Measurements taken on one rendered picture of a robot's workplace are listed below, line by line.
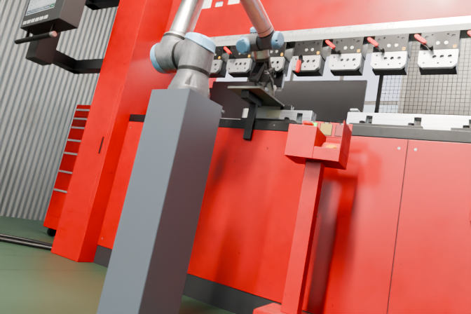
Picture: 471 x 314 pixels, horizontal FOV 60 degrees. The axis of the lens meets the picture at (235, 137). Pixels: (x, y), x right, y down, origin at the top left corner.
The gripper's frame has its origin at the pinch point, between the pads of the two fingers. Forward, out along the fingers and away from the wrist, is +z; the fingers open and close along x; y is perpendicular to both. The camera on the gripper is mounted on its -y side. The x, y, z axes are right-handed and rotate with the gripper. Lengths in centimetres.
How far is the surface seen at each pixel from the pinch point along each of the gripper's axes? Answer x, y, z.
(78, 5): 99, -17, -59
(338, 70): -34.3, 12.4, -9.7
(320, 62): -24.5, 15.9, -12.8
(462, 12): -84, 28, -29
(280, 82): -3.2, 10.9, -4.4
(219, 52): 38.0, 19.5, -19.6
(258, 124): -3.4, -17.2, 7.3
